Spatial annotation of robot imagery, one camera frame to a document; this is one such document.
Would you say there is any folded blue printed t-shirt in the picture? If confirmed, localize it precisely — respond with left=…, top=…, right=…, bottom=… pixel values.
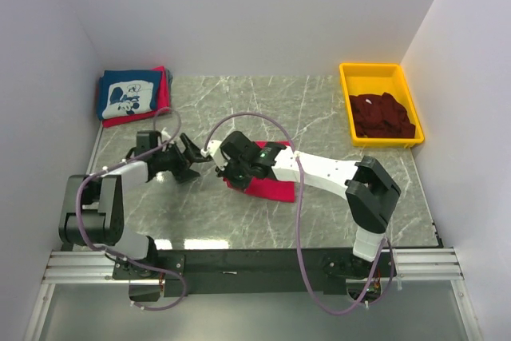
left=96, top=69, right=161, bottom=121

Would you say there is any dark maroon t-shirt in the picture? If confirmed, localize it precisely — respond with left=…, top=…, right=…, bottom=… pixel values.
left=349, top=93, right=416, bottom=139

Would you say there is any yellow plastic bin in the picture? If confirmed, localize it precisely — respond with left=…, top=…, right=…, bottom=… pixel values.
left=339, top=62, right=425, bottom=148

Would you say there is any bright red t-shirt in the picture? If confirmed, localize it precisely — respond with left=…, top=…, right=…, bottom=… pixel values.
left=220, top=135, right=295, bottom=203

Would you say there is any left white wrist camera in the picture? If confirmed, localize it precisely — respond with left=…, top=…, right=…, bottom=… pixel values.
left=160, top=128, right=173, bottom=142

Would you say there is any folded red t-shirt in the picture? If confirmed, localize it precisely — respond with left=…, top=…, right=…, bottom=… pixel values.
left=100, top=66, right=173, bottom=128

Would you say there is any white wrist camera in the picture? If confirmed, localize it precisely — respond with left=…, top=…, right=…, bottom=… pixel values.
left=200, top=140, right=228, bottom=171
left=160, top=128, right=173, bottom=142

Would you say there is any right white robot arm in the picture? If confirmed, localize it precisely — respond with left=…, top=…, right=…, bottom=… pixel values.
left=201, top=131, right=401, bottom=280

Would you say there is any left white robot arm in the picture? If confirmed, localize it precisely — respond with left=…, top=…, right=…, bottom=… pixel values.
left=58, top=130, right=212, bottom=279

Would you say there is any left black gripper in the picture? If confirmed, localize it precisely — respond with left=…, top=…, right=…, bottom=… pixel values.
left=153, top=133, right=204, bottom=183

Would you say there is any black base bar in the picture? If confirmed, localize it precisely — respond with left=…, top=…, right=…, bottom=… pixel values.
left=111, top=248, right=400, bottom=298

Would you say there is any aluminium rail frame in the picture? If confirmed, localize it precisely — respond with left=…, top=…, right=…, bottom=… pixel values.
left=24, top=248, right=483, bottom=340

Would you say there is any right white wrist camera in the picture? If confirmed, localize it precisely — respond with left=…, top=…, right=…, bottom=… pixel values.
left=200, top=140, right=228, bottom=171

